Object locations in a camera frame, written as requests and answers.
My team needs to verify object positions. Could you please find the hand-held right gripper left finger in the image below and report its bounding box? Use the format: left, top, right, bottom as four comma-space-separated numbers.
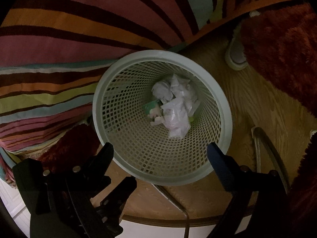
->
12, 142, 114, 238

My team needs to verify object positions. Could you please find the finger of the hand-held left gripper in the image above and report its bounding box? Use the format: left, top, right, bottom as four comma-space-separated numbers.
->
92, 177, 137, 238

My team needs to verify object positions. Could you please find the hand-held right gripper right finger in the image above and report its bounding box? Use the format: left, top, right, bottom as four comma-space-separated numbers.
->
207, 142, 292, 238

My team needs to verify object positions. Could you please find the white mesh waste basket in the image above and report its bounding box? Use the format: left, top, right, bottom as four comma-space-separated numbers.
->
92, 50, 233, 186

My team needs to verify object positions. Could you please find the clear plastic bag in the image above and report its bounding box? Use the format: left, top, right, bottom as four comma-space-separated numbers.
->
161, 97, 192, 138

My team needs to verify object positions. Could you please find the small white printed box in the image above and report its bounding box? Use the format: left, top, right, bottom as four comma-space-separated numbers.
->
148, 113, 164, 127

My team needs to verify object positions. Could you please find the small green patterned box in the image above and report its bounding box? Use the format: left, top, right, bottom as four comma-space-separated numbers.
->
143, 99, 164, 116

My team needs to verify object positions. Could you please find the striped bedsheet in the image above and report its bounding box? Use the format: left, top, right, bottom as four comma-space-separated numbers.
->
0, 0, 305, 186

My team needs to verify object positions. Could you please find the red shaggy rug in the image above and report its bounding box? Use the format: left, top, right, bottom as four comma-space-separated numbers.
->
37, 2, 317, 238

